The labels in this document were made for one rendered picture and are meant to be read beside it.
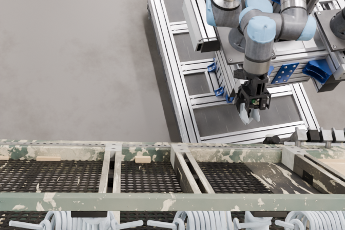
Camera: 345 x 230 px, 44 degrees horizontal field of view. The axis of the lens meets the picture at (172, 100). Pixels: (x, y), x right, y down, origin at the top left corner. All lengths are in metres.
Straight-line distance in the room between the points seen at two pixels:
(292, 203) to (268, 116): 2.10
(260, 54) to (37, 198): 0.78
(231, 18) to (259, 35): 0.56
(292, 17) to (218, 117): 1.42
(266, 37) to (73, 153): 0.93
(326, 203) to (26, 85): 2.50
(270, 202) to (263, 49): 0.64
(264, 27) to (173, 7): 1.92
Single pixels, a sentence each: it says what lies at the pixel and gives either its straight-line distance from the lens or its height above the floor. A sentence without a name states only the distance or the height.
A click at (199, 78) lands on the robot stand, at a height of 0.21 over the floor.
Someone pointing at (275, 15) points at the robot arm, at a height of 1.58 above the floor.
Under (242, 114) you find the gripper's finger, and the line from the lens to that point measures 1.37.
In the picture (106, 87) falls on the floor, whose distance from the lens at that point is 2.92.
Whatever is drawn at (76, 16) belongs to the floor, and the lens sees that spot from 3.26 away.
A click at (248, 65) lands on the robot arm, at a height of 1.53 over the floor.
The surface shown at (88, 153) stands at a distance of 1.76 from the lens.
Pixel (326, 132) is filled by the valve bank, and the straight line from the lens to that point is 2.17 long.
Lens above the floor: 2.53
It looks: 61 degrees down
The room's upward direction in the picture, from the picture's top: 14 degrees clockwise
